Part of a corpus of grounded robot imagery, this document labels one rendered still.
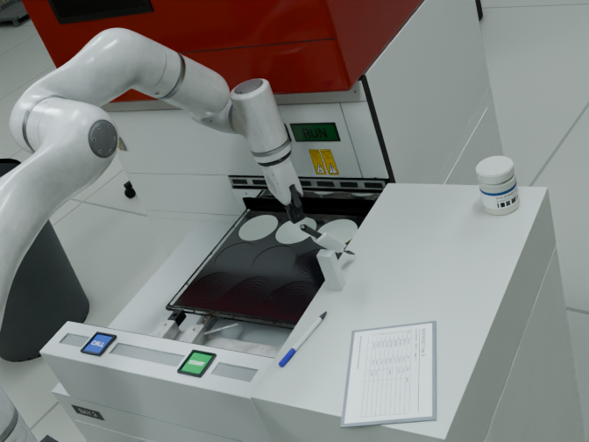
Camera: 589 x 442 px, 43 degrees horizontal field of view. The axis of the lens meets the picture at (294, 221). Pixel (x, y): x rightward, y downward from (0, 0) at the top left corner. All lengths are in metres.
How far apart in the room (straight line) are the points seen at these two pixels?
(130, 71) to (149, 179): 0.87
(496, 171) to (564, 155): 1.98
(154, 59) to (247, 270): 0.59
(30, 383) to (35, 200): 2.19
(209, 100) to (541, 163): 2.23
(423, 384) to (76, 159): 0.63
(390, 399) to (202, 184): 0.98
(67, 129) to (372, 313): 0.61
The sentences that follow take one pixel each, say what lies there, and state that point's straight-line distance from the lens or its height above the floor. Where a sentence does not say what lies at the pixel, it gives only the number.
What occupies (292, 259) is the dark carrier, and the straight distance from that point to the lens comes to 1.68.
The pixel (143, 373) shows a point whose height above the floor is 0.96.
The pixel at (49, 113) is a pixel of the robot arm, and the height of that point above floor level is 1.48.
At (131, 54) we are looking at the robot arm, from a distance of 1.28.
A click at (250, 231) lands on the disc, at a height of 0.90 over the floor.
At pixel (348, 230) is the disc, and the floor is 0.90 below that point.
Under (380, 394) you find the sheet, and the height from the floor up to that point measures 0.97.
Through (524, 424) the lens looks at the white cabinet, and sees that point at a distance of 1.55.
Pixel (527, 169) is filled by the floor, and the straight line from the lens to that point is 3.40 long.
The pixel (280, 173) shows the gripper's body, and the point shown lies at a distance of 1.56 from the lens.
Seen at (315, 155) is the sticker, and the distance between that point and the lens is 1.74.
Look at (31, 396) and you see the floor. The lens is 3.28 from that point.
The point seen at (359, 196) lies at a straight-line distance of 1.74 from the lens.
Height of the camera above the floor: 1.86
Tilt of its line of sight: 32 degrees down
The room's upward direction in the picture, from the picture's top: 21 degrees counter-clockwise
